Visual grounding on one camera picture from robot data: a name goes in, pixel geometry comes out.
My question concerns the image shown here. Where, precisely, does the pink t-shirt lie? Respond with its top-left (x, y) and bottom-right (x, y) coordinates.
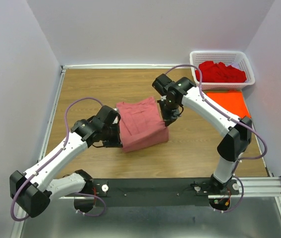
top-left (116, 96), bottom-right (169, 153)

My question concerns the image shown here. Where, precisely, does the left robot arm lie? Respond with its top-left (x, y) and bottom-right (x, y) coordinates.
top-left (9, 106), bottom-right (122, 218)

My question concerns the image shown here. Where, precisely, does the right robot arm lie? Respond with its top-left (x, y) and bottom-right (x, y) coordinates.
top-left (152, 74), bottom-right (252, 194)

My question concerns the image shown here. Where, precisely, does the red t-shirt in basket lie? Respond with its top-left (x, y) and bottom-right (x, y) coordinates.
top-left (199, 61), bottom-right (247, 83)

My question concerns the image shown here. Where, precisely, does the folded orange t-shirt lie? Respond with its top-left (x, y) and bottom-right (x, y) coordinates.
top-left (206, 91), bottom-right (251, 118)

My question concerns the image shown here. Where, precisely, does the white plastic laundry basket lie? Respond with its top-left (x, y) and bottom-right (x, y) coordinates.
top-left (189, 50), bottom-right (255, 90)

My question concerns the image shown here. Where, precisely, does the lavender garment in basket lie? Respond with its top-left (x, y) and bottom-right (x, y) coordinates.
top-left (231, 63), bottom-right (240, 69)

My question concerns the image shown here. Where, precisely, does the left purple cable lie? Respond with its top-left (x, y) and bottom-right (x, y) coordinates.
top-left (10, 97), bottom-right (106, 222)

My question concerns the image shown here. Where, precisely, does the purple cable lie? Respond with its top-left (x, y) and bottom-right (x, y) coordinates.
top-left (10, 97), bottom-right (106, 222)
top-left (165, 64), bottom-right (268, 213)

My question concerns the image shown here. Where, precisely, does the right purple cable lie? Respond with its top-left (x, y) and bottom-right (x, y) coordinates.
top-left (165, 64), bottom-right (268, 213)

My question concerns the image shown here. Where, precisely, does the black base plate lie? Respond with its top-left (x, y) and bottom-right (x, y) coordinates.
top-left (82, 178), bottom-right (239, 207)

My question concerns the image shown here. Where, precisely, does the aluminium front rail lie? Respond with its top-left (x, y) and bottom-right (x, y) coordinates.
top-left (21, 176), bottom-right (281, 199)

